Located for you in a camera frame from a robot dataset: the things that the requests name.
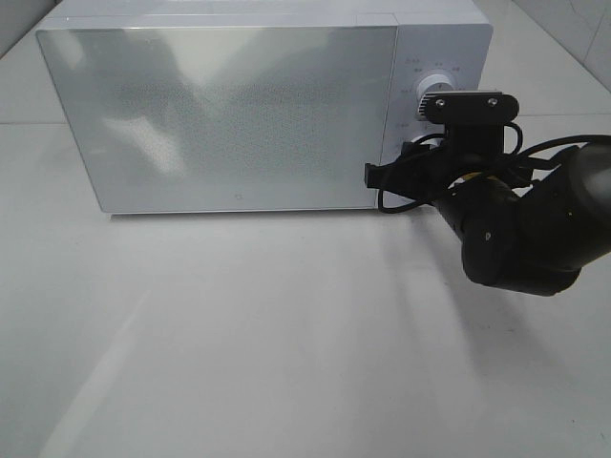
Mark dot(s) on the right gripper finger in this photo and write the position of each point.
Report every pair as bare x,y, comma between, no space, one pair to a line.
468,108
388,176

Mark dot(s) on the white microwave door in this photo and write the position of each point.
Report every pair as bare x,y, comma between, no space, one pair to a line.
209,120

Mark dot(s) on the white microwave oven body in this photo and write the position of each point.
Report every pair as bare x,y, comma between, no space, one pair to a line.
449,36

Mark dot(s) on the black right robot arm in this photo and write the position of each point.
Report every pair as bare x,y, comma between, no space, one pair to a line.
528,220

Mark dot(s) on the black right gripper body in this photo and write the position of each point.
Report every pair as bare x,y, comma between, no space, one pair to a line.
464,176

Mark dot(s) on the upper white power knob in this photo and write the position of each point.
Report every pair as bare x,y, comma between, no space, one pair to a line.
438,81

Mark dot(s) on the white timer knob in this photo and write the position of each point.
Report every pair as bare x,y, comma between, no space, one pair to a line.
428,137

